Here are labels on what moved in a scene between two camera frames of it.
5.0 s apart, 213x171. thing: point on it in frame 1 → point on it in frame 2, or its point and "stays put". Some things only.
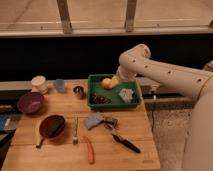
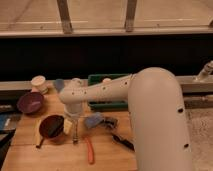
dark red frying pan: (51, 128) stays put
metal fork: (75, 136) stays put
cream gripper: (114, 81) → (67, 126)
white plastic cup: (40, 82) stays put
